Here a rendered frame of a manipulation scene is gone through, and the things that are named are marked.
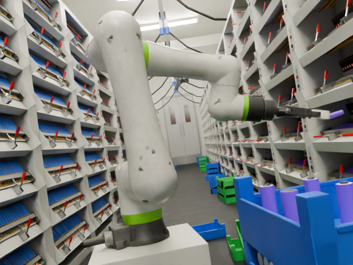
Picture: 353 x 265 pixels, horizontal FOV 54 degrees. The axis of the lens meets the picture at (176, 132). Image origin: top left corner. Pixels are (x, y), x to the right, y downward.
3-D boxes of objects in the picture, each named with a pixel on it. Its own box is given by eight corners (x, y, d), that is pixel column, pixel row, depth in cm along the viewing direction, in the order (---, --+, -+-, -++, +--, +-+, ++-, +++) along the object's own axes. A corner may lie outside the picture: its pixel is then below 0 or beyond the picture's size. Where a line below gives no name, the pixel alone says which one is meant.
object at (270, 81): (296, 71, 169) (283, 46, 170) (267, 91, 230) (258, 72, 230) (334, 53, 169) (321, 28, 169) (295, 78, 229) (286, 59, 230)
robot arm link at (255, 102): (242, 123, 130) (247, 122, 121) (245, 93, 131) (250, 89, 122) (258, 125, 130) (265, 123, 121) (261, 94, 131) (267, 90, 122)
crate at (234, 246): (233, 262, 172) (230, 246, 172) (228, 250, 192) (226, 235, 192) (293, 253, 171) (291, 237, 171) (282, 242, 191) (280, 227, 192)
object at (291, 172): (315, 190, 167) (302, 164, 167) (281, 178, 227) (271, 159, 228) (353, 172, 167) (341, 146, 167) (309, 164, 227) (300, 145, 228)
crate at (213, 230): (180, 245, 214) (178, 232, 214) (175, 237, 234) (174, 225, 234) (226, 236, 219) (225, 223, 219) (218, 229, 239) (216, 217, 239)
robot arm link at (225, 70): (138, 77, 120) (147, 75, 109) (141, 43, 119) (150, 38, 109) (230, 88, 133) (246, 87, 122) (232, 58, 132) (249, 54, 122)
